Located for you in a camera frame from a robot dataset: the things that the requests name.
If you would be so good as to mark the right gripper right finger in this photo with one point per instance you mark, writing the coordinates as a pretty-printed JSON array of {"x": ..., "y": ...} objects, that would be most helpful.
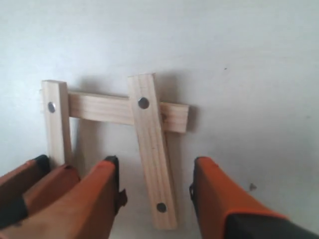
[{"x": 225, "y": 211}]

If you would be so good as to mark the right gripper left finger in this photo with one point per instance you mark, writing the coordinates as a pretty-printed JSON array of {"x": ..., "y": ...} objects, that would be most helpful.
[{"x": 87, "y": 211}]

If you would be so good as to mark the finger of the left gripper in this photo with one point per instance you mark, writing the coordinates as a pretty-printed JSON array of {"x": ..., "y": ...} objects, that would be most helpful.
[
  {"x": 14, "y": 184},
  {"x": 50, "y": 188}
]

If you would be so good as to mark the plain wood strip front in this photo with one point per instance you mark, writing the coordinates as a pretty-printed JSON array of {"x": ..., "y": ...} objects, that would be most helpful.
[{"x": 114, "y": 109}]

